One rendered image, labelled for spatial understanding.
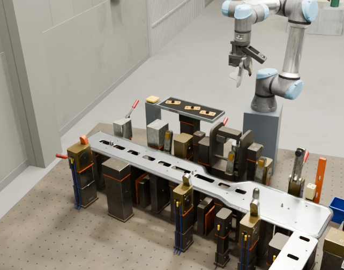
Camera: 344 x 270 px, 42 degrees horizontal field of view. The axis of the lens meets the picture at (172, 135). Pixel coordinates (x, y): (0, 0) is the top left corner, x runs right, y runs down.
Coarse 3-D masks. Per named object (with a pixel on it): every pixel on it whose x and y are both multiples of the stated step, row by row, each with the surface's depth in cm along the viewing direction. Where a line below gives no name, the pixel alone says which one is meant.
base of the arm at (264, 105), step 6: (258, 96) 252; (264, 96) 250; (270, 96) 250; (252, 102) 257; (258, 102) 252; (264, 102) 251; (270, 102) 252; (276, 102) 256; (252, 108) 257; (258, 108) 253; (264, 108) 252; (270, 108) 252; (276, 108) 256
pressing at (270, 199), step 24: (96, 144) 246; (120, 144) 246; (144, 168) 225; (168, 168) 223; (192, 168) 223; (216, 192) 205; (264, 192) 204; (264, 216) 189; (288, 216) 189; (312, 216) 188
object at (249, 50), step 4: (244, 48) 198; (248, 48) 198; (252, 48) 200; (248, 52) 198; (252, 52) 197; (256, 52) 198; (260, 52) 200; (252, 56) 198; (256, 56) 197; (260, 56) 197; (264, 56) 198; (256, 60) 198; (260, 60) 197; (264, 60) 197
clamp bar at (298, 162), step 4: (300, 148) 196; (304, 148) 196; (296, 152) 194; (300, 152) 193; (304, 152) 196; (296, 156) 197; (300, 156) 197; (296, 160) 199; (300, 160) 198; (296, 164) 200; (300, 164) 197; (296, 168) 200; (300, 168) 198; (292, 172) 201; (296, 172) 201; (300, 172) 199; (292, 176) 201; (300, 176) 201; (292, 180) 202
